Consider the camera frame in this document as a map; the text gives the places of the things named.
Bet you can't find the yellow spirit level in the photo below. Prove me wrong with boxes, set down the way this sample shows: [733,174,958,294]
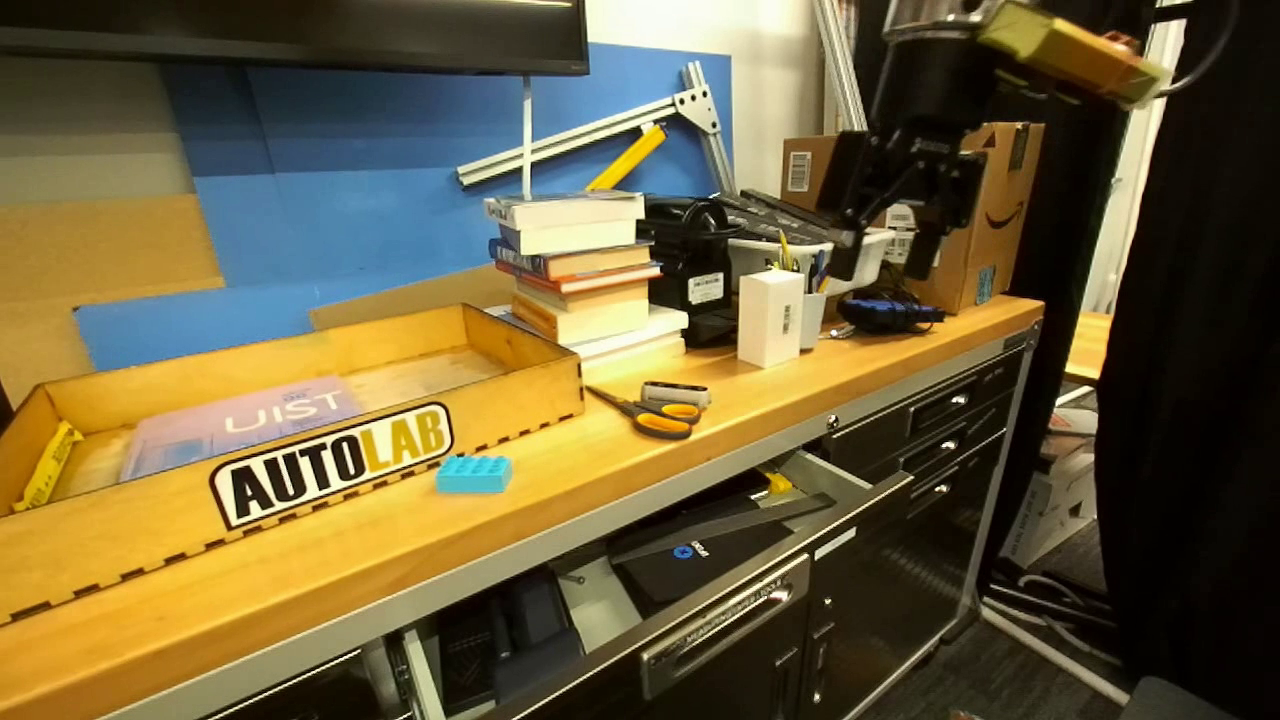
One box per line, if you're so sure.
[578,120,670,196]

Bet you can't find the white clutter on floor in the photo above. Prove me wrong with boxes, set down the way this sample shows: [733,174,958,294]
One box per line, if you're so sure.
[997,380,1112,633]

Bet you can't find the small cardboard box with label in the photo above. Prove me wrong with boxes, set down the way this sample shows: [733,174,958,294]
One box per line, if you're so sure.
[775,132,847,216]

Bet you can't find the red cover book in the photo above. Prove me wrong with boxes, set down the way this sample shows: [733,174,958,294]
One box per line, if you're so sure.
[493,251,663,306]

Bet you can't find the white rectangular box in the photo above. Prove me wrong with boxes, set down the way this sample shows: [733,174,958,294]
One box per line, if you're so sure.
[734,266,813,372]

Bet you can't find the black metal cabinet drawer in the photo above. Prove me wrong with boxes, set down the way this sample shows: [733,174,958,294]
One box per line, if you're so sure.
[485,446,925,720]

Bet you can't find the aluminium extrusion frame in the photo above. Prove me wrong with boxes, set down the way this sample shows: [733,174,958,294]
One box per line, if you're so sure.
[453,58,740,205]

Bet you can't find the wooden Autolab tray box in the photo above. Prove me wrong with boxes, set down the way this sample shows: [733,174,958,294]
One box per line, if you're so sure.
[0,300,588,633]

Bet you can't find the black round disc object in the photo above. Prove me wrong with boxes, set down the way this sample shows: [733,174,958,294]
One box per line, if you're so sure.
[838,294,947,335]

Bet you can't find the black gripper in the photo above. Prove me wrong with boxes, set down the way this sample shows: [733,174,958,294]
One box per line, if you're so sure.
[816,125,993,283]

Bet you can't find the cream thick book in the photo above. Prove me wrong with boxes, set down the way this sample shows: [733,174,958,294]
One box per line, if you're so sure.
[504,279,660,352]

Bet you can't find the blue spine book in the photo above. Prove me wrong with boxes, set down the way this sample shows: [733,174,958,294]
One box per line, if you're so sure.
[485,235,656,278]

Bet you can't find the leaning aluminium profile bars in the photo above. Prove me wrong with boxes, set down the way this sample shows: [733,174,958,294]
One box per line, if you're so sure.
[808,0,872,135]

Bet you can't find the blue foam board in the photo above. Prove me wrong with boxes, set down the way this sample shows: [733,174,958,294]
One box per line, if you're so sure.
[70,40,734,378]

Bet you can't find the dark wall monitor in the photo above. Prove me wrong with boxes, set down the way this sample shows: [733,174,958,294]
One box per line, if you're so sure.
[0,0,591,77]

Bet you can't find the black tool cabinet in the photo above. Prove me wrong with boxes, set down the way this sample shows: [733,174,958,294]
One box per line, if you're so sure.
[194,326,1043,720]

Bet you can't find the purple UIST booklet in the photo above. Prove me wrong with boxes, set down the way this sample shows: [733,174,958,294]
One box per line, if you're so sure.
[115,378,373,485]

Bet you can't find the large Amazon cardboard box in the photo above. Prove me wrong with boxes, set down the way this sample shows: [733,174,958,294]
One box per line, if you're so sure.
[903,118,1048,319]

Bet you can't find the black curtain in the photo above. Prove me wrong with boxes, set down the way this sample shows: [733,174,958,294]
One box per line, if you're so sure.
[1093,0,1280,720]

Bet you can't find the orange handled scissors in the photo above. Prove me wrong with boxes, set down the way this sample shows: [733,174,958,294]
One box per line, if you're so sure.
[584,378,717,446]

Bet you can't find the thick white book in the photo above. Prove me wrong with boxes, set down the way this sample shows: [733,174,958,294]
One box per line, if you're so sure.
[480,190,647,259]

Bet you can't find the blue toy block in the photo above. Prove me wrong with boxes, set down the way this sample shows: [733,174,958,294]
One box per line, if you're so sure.
[431,449,514,502]

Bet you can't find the yellow ruler strip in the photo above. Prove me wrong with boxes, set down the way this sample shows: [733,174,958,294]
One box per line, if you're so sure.
[13,417,86,517]

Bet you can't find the white plastic bin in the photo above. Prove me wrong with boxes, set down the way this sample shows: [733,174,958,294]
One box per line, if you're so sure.
[723,216,898,306]

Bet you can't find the flat white book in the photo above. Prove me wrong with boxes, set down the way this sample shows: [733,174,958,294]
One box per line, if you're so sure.
[554,306,692,387]

